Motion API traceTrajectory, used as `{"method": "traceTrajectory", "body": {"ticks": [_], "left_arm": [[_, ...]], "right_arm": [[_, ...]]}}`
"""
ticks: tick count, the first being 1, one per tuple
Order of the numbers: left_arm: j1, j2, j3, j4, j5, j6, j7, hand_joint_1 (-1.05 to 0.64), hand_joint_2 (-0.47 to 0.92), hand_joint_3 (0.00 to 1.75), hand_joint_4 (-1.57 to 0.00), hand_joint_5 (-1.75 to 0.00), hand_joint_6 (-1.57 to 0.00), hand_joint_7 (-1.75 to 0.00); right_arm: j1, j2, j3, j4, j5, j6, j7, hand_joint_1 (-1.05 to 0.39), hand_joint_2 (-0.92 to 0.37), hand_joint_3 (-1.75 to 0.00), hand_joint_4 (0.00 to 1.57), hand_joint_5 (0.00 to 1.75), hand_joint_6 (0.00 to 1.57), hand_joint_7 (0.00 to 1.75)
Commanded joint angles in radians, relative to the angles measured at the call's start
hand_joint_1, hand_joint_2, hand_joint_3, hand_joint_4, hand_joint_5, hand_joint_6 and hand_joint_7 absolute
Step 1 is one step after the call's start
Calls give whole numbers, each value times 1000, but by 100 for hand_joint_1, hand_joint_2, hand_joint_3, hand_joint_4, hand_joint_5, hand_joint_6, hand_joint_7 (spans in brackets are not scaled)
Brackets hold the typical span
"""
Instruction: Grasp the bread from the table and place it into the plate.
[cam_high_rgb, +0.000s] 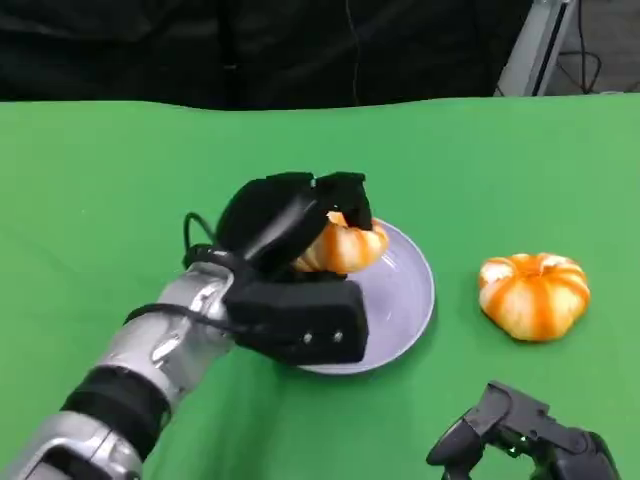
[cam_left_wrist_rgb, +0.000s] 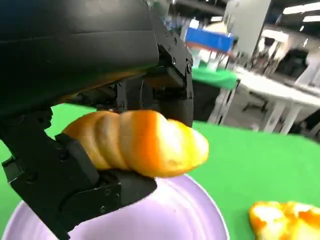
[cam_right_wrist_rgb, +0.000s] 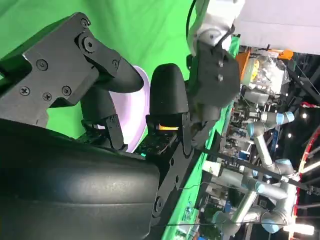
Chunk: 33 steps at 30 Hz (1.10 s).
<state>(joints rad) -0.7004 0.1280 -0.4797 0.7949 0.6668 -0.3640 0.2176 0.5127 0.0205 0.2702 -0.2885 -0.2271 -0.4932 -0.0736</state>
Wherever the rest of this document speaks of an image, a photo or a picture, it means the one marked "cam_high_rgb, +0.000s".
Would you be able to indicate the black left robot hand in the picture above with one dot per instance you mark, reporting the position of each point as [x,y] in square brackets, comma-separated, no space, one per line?
[270,220]

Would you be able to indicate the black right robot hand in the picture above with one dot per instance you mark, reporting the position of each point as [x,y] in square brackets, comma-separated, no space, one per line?
[525,420]

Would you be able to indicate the orange striped toy bread roll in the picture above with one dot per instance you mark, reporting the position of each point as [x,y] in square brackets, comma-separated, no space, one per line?
[345,250]
[530,300]

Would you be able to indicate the lilac plate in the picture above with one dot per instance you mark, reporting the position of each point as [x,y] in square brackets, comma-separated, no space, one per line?
[395,300]

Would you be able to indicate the green table cloth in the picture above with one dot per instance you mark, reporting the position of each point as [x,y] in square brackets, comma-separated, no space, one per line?
[100,175]

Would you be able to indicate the black backdrop curtain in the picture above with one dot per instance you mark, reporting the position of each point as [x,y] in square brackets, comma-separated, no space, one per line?
[200,45]

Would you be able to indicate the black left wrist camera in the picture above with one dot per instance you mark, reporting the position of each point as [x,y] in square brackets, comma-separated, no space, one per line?
[300,310]

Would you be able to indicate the grey metal frame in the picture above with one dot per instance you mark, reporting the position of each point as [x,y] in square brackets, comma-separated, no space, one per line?
[542,45]

